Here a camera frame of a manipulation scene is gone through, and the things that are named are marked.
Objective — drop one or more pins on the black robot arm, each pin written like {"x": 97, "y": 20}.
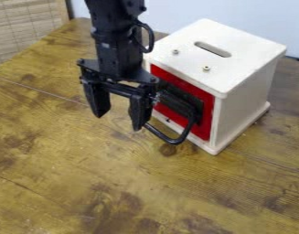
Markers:
{"x": 115, "y": 24}

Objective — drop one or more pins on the white wooden box cabinet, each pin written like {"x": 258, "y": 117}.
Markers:
{"x": 225, "y": 66}

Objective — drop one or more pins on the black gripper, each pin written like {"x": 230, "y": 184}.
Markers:
{"x": 117, "y": 73}

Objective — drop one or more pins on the red drawer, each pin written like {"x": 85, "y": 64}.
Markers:
{"x": 184, "y": 101}

